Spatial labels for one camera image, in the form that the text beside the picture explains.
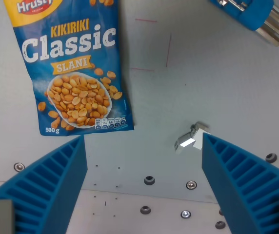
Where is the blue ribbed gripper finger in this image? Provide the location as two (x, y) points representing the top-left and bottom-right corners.
(201, 132), (279, 234)
(0, 135), (88, 234)

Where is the small shiny metal connector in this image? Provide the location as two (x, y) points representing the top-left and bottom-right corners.
(174, 121), (212, 155)

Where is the blue hex key holder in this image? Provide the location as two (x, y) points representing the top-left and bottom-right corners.
(207, 0), (276, 32)

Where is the blue peanut snack bag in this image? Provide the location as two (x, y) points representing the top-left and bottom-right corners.
(2, 0), (136, 137)

